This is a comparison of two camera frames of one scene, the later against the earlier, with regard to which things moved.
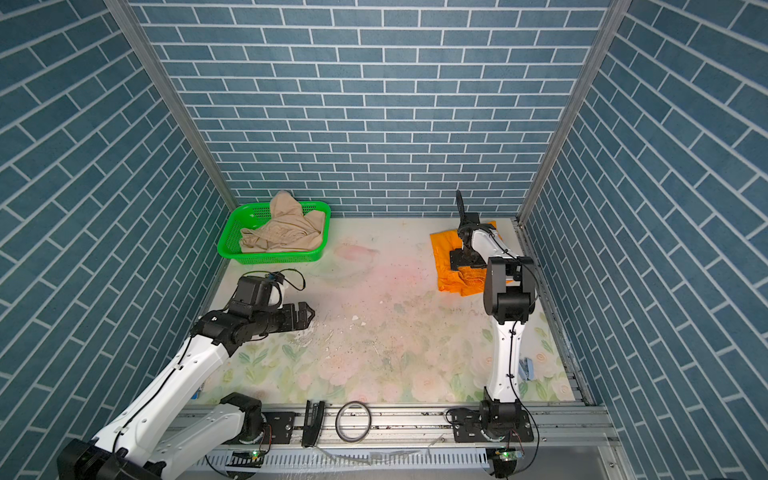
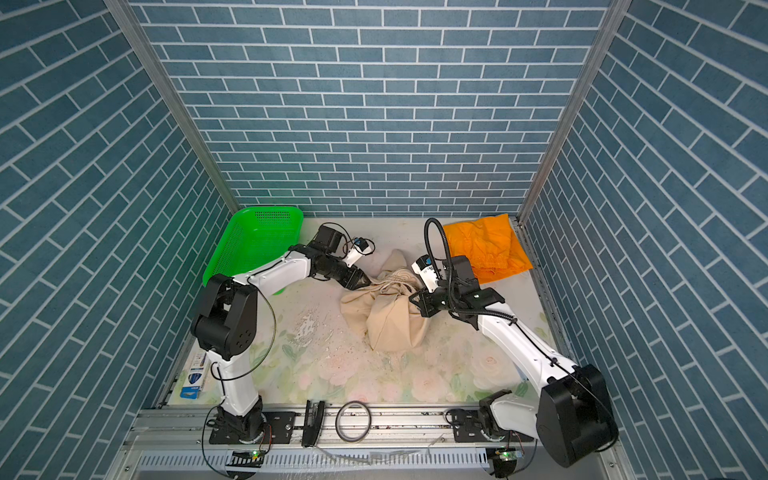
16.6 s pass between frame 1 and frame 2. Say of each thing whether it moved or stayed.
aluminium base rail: stayed
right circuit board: stayed
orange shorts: moved
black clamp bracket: stayed
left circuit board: stayed
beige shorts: moved
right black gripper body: moved
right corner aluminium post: stayed
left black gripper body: moved
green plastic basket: moved
